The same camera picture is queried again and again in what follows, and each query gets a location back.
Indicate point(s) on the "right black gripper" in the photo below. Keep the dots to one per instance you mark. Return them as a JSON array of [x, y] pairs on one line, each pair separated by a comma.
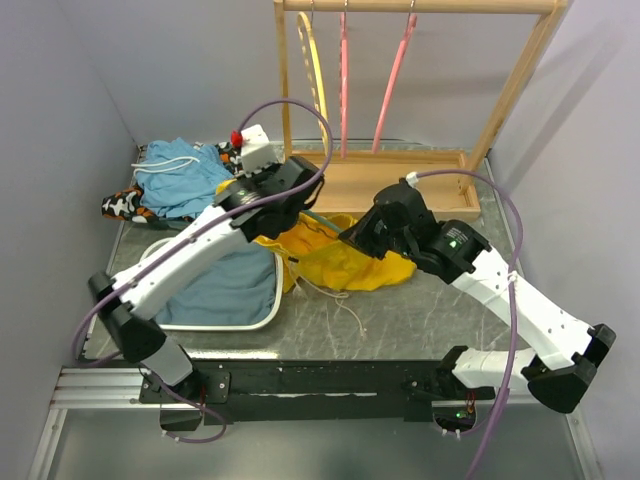
[[358, 234]]

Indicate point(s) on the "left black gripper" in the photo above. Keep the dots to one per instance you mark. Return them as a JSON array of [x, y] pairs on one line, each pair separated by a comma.
[[271, 170]]

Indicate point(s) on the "green hanger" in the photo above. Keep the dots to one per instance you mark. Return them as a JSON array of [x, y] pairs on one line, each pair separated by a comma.
[[323, 221]]

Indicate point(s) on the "yellow shorts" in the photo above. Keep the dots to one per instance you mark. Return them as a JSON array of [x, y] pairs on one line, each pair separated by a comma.
[[314, 252]]

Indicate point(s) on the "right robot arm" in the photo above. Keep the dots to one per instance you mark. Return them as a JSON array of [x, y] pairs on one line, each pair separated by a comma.
[[563, 353]]

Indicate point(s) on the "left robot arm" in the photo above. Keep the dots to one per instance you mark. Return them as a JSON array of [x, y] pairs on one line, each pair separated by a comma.
[[128, 302]]

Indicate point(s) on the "wooden hanger rack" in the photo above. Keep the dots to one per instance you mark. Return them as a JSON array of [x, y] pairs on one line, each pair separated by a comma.
[[466, 66]]

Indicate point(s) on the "light blue shorts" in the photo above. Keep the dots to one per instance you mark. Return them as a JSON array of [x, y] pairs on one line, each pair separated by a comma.
[[179, 179]]

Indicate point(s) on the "patterned black orange shorts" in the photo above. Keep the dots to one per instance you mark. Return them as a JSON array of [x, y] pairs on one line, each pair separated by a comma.
[[125, 205]]

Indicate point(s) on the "yellow hanger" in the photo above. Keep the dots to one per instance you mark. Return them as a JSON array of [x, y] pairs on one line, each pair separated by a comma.
[[312, 63]]

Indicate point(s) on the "pink hanger left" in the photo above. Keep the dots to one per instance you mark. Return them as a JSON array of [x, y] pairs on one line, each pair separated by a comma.
[[343, 85]]

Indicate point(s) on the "pink hanger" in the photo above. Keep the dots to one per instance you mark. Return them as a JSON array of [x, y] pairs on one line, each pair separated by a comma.
[[393, 77], [343, 85]]

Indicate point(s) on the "pink hanger right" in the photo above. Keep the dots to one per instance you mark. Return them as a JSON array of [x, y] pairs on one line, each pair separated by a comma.
[[393, 77]]

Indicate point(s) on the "blue cloth in basket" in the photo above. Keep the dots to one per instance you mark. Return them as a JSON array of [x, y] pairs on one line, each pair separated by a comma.
[[230, 295]]

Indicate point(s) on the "white laundry basket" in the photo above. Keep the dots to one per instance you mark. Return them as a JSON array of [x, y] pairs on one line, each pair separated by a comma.
[[225, 327]]

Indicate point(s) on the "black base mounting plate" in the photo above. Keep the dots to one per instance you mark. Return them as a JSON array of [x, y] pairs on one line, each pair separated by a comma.
[[284, 390]]

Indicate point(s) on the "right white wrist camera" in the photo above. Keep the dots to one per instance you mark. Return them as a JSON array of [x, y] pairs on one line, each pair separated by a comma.
[[412, 179]]

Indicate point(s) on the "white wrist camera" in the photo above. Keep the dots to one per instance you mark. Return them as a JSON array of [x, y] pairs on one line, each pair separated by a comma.
[[254, 151], [412, 179]]

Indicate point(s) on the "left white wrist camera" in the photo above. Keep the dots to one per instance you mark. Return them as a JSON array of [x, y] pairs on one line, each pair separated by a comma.
[[254, 151]]

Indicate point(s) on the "aluminium rail frame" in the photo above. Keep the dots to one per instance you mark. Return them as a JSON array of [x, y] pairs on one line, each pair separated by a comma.
[[119, 388]]

